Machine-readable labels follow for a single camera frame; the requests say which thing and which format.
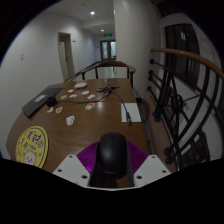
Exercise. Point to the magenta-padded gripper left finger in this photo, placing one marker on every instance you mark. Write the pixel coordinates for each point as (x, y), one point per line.
(70, 170)

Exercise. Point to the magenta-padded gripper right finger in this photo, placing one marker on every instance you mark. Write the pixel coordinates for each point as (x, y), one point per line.
(151, 170)

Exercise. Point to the black computer mouse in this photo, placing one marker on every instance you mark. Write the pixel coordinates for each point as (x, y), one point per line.
(112, 155)

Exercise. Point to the round yellow printed mouse pad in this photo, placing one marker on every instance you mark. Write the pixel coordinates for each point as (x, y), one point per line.
(31, 146)

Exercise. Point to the white crumpled sticker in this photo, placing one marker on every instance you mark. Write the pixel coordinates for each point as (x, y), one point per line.
(70, 120)

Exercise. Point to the small orange sticker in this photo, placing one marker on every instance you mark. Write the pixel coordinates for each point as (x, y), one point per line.
(59, 110)

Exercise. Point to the white rectangular paper pad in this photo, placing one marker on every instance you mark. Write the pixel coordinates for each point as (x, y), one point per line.
(131, 111)

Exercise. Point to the small beige sticker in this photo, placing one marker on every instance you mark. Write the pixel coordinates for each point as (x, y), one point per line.
(63, 97)
(50, 110)

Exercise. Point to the red and white sticker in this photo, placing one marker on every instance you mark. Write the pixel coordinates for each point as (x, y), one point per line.
(90, 106)

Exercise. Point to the small black cup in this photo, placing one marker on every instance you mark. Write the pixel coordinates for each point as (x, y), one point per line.
(51, 101)

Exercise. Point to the small white sticker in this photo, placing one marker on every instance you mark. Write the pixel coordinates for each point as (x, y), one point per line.
(85, 92)
(70, 90)
(91, 96)
(72, 96)

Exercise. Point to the dark closed laptop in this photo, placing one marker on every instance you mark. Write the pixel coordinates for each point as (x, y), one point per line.
(41, 99)

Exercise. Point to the white oval object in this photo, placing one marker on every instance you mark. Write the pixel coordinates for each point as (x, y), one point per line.
(80, 85)

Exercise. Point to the wooden armchair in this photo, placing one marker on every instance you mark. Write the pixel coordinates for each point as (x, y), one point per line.
(110, 63)

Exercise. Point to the open white door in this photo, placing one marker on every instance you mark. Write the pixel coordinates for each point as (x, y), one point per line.
(64, 56)

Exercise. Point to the black railing with wooden handrail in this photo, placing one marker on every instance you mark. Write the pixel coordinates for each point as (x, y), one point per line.
(186, 55)

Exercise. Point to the dark framed window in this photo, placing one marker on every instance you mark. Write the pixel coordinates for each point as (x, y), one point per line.
(181, 50)

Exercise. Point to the glass double door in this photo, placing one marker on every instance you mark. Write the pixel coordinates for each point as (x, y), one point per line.
(108, 50)

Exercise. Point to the green exit sign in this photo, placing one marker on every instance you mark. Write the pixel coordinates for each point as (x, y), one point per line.
(107, 34)

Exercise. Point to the round ceiling light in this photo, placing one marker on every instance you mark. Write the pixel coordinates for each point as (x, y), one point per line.
(92, 13)

